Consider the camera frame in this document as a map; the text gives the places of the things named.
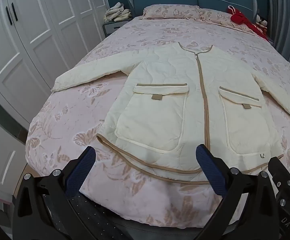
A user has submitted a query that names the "pink butterfly bedspread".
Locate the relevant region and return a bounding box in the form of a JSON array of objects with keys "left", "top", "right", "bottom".
[{"left": 25, "top": 17, "right": 290, "bottom": 229}]

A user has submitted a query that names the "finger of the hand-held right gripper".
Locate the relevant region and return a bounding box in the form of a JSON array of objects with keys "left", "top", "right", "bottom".
[{"left": 268, "top": 156, "right": 290, "bottom": 203}]

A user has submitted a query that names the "pile of beige clothes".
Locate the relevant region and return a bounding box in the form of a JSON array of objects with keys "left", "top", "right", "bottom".
[{"left": 103, "top": 2, "right": 133, "bottom": 22}]

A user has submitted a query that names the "pink butterfly pillow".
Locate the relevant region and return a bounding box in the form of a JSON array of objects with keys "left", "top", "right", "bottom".
[
  {"left": 199, "top": 8, "right": 256, "bottom": 34},
  {"left": 142, "top": 4, "right": 203, "bottom": 20}
]

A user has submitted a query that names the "cream quilted jacket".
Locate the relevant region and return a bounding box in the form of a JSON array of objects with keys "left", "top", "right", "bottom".
[{"left": 50, "top": 41, "right": 290, "bottom": 184}]

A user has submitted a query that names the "red garment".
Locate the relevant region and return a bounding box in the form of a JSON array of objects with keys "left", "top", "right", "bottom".
[{"left": 226, "top": 5, "right": 270, "bottom": 42}]

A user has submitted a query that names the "pair of dolls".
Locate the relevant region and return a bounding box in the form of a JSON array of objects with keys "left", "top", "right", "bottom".
[{"left": 256, "top": 14, "right": 269, "bottom": 34}]

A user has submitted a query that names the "white panelled wardrobe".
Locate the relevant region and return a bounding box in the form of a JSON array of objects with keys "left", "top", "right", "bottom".
[{"left": 0, "top": 0, "right": 108, "bottom": 140}]

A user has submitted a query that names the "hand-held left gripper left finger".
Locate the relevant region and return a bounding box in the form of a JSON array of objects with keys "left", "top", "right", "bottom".
[{"left": 12, "top": 146, "right": 97, "bottom": 233}]

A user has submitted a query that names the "grey bedside table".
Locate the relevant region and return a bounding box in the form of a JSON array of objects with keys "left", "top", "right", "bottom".
[{"left": 102, "top": 17, "right": 135, "bottom": 40}]

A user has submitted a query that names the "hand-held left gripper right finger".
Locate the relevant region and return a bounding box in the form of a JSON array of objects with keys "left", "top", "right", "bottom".
[{"left": 196, "top": 144, "right": 286, "bottom": 240}]

